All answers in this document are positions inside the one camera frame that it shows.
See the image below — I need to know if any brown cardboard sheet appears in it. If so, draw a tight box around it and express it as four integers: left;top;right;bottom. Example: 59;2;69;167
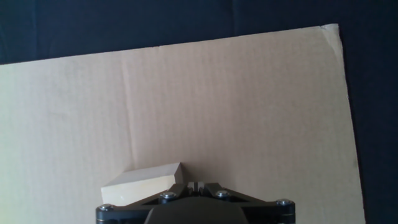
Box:
0;23;367;224

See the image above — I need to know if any black cloth with blue print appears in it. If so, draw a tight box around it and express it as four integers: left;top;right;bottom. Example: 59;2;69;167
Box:
0;0;398;224

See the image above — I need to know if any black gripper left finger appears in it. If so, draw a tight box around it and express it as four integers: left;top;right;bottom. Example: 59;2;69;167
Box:
95;181;197;224

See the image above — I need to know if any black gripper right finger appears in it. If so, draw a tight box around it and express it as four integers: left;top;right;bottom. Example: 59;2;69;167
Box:
195;181;295;224

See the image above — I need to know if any small wooden block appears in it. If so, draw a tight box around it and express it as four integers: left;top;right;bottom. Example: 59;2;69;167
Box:
100;162;185;207

